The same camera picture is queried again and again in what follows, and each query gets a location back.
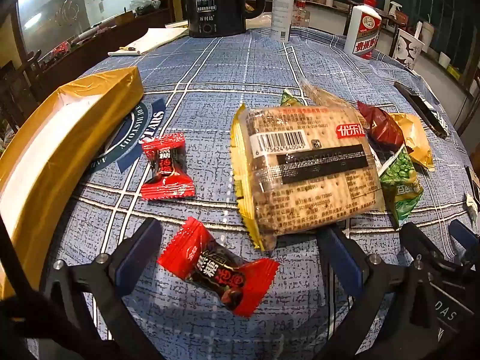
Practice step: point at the small white cup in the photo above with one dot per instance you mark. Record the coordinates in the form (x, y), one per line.
(444, 60)

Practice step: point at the white notebook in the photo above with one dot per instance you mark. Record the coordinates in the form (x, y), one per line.
(150, 39)

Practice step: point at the small dark box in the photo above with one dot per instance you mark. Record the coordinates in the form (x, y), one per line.
(473, 182)

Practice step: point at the yellow black pen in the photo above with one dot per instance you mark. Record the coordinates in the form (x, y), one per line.
(127, 48)

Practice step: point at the gold cardboard box tray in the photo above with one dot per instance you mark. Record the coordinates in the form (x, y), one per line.
(93, 112)

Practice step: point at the green pea snack packet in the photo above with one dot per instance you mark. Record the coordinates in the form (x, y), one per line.
(399, 180)

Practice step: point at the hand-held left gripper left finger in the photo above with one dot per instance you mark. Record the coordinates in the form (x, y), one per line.
(138, 255)

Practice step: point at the black electric kettle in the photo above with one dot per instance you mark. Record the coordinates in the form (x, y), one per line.
(215, 3)

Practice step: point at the yellow snack packet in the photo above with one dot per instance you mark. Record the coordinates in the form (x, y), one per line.
(416, 138)

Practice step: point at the clear cracker packet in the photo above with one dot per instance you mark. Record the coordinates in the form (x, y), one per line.
(307, 172)

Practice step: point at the wooden sideboard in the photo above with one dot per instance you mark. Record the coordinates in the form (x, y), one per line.
(75, 58)

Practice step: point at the white liquor bottle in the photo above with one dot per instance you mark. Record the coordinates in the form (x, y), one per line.
(363, 30)

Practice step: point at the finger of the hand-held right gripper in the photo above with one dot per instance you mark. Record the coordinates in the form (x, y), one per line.
(416, 238)
(463, 232)

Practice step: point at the patterned paper cup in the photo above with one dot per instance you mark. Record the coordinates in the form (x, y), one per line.
(408, 48)

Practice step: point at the dark red snack packet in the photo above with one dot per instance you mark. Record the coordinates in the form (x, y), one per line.
(380, 123)

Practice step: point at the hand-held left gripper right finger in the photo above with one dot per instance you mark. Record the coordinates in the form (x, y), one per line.
(341, 255)

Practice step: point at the small green snack packet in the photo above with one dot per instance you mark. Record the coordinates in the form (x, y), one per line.
(288, 98)

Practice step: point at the small trigger spray bottle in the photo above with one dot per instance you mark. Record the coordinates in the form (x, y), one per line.
(393, 7)

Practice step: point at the clear wafer bar packet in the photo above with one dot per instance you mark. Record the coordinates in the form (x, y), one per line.
(322, 97)

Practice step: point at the white spray bottle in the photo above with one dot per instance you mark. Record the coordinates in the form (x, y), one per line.
(282, 7)

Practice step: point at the white tumbler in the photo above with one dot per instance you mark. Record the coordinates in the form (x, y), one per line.
(427, 32)

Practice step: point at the red candy packet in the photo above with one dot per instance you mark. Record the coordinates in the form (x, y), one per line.
(167, 168)
(217, 270)

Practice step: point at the clear jar red lid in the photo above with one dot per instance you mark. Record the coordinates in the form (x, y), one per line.
(302, 9)

